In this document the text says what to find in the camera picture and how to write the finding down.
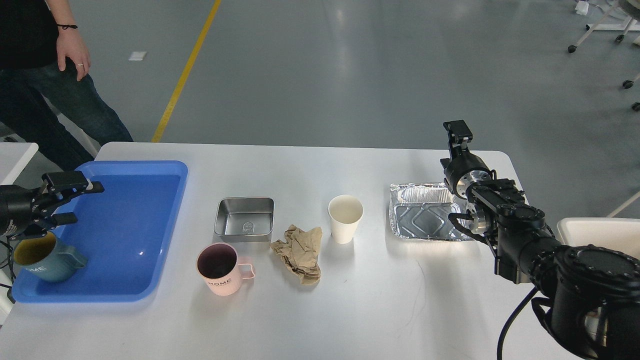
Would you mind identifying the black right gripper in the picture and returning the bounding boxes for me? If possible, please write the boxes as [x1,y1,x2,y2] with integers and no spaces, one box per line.
[439,120,495,197]

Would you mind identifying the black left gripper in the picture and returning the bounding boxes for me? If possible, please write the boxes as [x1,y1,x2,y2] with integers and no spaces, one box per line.
[0,171,105,237]

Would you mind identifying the pink mug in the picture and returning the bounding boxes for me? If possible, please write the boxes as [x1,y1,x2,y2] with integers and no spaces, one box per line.
[196,243,256,296]

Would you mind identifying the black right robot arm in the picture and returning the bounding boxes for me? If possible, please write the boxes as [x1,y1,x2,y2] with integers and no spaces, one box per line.
[440,120,640,360]

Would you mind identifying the person's left hand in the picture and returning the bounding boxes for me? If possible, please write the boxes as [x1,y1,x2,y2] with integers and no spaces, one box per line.
[55,25,92,82]

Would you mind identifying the teal mug yellow inside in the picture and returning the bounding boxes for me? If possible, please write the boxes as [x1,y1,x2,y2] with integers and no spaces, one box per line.
[13,232,89,283]

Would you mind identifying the white side table left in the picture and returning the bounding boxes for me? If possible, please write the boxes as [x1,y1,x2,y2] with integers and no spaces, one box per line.
[0,142,39,185]

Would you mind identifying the blue plastic tray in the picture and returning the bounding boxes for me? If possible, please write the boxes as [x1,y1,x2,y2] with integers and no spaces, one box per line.
[13,161,188,303]

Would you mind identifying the aluminium foil tray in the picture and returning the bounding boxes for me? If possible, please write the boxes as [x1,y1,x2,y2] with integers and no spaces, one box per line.
[388,182,472,242]

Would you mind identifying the white paper cup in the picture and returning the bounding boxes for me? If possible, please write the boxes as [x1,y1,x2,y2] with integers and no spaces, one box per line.
[327,194,364,244]

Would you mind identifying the standing person dark clothes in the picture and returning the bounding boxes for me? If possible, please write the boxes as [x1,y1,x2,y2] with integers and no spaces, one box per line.
[0,0,133,171]

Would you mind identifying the paper scrap on floor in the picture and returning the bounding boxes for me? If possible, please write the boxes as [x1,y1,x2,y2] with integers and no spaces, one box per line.
[128,51,147,62]

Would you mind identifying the square steel tray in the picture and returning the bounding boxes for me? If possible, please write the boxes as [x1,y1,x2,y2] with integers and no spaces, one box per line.
[214,197,275,243]

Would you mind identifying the white bin right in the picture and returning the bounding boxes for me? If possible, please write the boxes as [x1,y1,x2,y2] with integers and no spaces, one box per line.
[557,218,640,259]

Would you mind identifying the crumpled brown paper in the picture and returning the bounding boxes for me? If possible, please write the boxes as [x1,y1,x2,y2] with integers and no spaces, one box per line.
[270,224,323,286]

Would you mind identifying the white wheeled rack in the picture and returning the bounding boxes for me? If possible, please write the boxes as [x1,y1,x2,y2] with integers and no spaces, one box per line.
[568,0,640,111]

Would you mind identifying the black cable right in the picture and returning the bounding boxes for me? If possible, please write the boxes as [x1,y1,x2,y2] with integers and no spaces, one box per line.
[496,286,541,360]

